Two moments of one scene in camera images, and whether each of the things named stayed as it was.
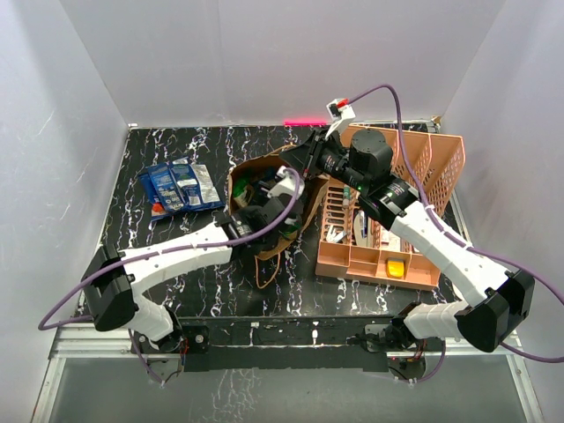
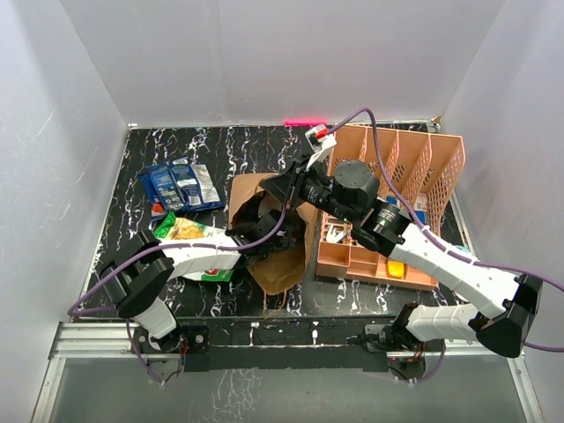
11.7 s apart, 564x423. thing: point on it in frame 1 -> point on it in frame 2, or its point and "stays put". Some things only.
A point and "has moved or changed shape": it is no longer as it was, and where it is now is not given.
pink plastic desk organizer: x=358 y=244 stays put
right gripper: x=307 y=154 -> x=279 y=185
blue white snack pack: x=166 y=187 stays put
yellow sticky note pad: x=396 y=269 stays put
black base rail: x=296 y=344 stays put
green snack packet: x=239 y=186 -> x=203 y=263
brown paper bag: x=270 y=198 has moved or changed shape
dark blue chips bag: x=195 y=186 stays put
